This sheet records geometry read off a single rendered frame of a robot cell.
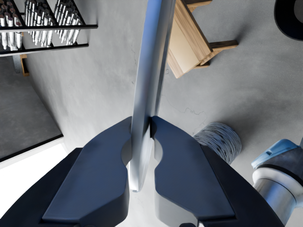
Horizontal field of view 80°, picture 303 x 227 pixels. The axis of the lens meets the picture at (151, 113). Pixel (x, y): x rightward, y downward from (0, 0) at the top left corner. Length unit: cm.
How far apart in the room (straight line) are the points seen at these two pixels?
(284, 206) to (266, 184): 5
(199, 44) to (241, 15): 35
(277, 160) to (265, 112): 70
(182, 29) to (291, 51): 53
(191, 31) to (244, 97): 54
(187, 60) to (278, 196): 68
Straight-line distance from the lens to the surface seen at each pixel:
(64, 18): 213
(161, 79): 30
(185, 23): 95
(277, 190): 51
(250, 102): 123
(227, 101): 128
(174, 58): 100
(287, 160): 55
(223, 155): 116
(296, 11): 113
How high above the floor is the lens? 112
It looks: 40 degrees down
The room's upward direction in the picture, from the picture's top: 116 degrees counter-clockwise
